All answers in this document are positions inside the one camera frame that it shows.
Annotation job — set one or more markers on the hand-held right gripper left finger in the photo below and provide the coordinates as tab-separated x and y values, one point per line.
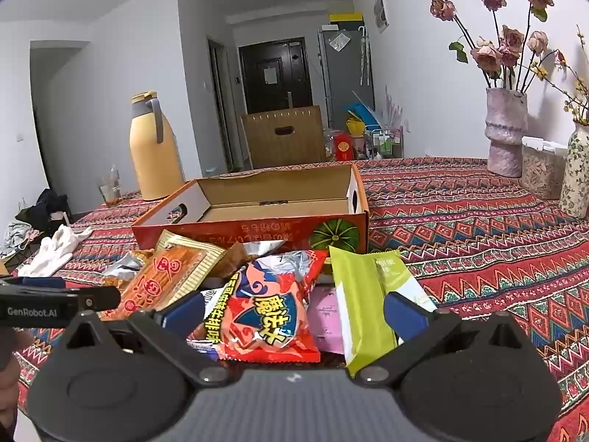
184	313

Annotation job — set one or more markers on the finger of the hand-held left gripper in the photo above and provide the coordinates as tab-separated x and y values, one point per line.
41	281
99	297

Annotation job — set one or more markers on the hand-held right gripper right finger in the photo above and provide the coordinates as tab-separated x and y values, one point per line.
400	313

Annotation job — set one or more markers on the green snack bar packet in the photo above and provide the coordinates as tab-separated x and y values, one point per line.
363	294

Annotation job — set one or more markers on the pink snack packet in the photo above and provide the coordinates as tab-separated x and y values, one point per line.
324	317

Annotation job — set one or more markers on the red snack packet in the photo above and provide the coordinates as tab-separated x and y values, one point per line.
267	317

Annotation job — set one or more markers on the orange cardboard box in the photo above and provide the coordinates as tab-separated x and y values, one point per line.
276	232

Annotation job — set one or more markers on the person's left hand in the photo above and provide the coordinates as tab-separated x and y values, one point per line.
9	377

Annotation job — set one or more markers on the white cloth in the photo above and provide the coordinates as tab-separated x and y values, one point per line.
55	251

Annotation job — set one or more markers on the pile of clothes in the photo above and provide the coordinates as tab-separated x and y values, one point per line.
18	239

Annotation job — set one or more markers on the black bag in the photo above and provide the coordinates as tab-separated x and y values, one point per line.
50	205

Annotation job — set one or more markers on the orange and silver snack packet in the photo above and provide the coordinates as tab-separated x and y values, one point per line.
239	258

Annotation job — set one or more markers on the patterned red tablecloth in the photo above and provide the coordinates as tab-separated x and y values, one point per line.
460	239

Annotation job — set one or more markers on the clear drinking glass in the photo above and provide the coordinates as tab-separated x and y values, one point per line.
109	191

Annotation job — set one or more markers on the yellow thermos jug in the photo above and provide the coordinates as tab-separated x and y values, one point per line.
149	156

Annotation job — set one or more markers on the red gift box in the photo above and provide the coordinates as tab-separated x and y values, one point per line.
343	145

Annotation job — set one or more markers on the yellow bag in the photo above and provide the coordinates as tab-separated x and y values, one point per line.
354	125

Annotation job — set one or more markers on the clear food container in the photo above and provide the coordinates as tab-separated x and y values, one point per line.
543	165

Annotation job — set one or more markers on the blue plastic dustpan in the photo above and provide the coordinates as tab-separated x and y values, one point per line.
363	110

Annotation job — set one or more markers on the pink ceramic vase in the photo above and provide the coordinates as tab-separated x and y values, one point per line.
504	133

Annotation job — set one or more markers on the floral print vase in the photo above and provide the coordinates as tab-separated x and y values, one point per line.
577	170

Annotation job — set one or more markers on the grey refrigerator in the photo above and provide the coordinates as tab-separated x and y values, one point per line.
345	69

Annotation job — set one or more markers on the dark entrance door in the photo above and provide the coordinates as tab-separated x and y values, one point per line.
274	78

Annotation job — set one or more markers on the folded white umbrella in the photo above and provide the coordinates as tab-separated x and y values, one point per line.
365	55

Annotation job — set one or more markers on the clear plastic bag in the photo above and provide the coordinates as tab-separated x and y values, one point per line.
338	41

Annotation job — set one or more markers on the dried pink roses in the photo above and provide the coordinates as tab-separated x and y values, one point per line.
501	46

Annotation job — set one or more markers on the yellow flower branches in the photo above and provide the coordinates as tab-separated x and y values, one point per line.
575	83

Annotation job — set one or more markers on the yellow and black box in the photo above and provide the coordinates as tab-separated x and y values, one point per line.
346	17

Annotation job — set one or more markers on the white wall panel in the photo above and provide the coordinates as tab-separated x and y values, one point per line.
381	11

